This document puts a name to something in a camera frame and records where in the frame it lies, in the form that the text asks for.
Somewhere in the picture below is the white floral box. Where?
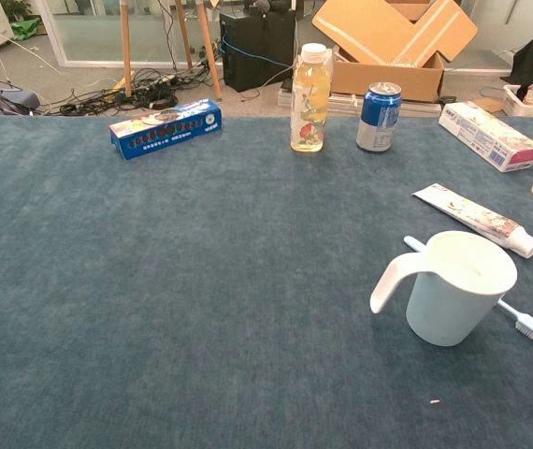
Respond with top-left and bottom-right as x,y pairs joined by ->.
438,100 -> 533,173

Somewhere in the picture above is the light blue toothbrush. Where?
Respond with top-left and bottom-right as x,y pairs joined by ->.
403,235 -> 533,340

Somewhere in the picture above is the white cup with handle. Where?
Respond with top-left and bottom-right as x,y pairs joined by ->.
369,229 -> 519,348

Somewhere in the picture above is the blue soda can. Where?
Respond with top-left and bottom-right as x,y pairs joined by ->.
355,81 -> 403,152

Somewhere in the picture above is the green bag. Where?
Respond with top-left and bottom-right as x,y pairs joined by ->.
8,16 -> 42,42

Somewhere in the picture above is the blue grey machine base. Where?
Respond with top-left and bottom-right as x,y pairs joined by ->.
0,39 -> 41,117

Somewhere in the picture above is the floor cable tangle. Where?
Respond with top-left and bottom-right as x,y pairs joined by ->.
41,67 -> 223,117

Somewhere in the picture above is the yellow drink bottle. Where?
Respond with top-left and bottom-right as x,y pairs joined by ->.
289,42 -> 334,153

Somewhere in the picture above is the black computer tower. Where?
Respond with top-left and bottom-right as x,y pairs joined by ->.
219,8 -> 298,94

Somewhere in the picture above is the blue table mat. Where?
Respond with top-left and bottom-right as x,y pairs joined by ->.
0,114 -> 533,449

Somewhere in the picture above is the wooden easel leg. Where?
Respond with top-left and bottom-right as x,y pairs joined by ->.
194,0 -> 223,101
120,0 -> 135,98
174,0 -> 194,70

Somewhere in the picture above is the blue cookie box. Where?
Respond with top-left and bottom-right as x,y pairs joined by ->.
108,98 -> 223,161

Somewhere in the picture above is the open cardboard box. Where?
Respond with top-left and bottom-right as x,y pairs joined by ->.
311,0 -> 479,103

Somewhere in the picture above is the floral toothpaste tube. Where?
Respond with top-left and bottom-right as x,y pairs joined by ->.
411,182 -> 533,259

